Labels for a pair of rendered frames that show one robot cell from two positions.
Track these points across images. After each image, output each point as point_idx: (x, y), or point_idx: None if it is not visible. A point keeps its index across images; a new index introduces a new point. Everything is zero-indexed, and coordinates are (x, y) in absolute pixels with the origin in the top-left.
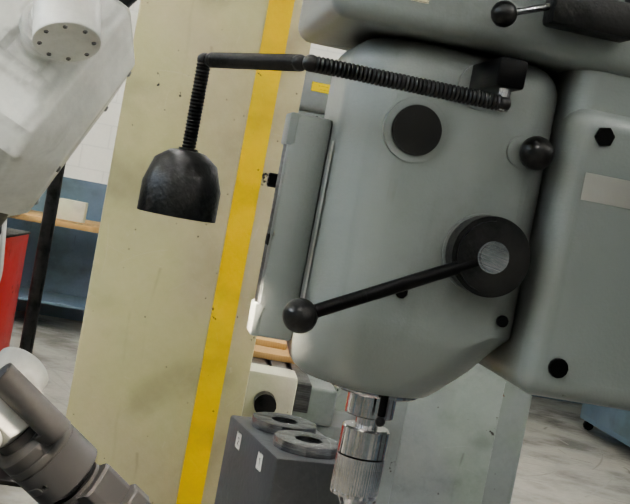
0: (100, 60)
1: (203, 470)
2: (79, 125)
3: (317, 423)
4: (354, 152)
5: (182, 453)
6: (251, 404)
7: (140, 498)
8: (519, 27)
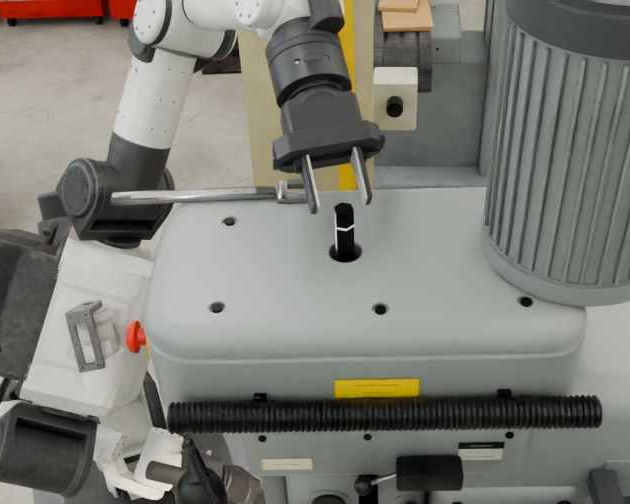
0: (142, 324)
1: (353, 179)
2: (142, 368)
3: (449, 62)
4: (295, 502)
5: (336, 171)
6: (385, 106)
7: (254, 491)
8: (382, 469)
